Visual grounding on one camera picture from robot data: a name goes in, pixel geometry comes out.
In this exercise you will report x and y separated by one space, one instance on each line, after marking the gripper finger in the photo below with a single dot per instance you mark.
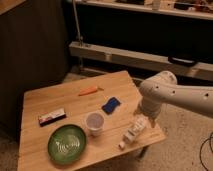
137 112
152 122

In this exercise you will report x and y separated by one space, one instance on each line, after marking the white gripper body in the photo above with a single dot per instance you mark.
150 108

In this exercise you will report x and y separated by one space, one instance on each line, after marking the white plastic bottle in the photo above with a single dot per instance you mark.
135 129

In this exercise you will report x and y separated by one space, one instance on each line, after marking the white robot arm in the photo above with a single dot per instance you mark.
163 88

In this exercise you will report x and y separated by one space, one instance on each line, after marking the green ceramic bowl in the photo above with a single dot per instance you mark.
66 144

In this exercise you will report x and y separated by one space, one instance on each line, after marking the blue sponge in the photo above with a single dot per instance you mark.
111 105

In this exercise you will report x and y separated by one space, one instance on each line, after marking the white plastic cup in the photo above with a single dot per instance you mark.
94 123

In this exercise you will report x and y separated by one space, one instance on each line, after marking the orange carrot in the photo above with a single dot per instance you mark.
90 90

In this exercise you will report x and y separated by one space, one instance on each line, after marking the wooden table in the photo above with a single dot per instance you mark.
46 109

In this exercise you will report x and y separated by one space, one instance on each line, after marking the red white snack box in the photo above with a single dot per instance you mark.
51 117

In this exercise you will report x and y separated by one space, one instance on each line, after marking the metal pole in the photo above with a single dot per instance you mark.
80 39

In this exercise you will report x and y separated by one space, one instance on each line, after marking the upper white shelf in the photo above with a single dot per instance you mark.
141 8

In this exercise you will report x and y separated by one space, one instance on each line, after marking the white shelf rail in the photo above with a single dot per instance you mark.
140 60

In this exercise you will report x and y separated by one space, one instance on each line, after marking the black handle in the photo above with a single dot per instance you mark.
186 63

